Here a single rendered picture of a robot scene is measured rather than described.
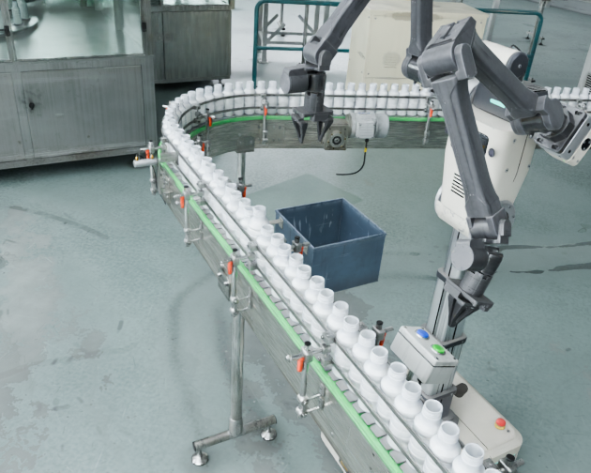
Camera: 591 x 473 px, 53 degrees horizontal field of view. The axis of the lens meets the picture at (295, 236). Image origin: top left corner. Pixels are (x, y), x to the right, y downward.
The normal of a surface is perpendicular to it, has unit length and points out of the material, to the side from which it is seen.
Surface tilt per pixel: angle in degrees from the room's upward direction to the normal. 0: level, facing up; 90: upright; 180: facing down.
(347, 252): 90
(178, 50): 90
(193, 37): 90
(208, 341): 0
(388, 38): 90
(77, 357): 0
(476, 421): 0
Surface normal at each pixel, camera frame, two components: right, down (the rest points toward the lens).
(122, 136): 0.46, 0.47
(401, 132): 0.16, 0.51
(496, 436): 0.07, -0.86
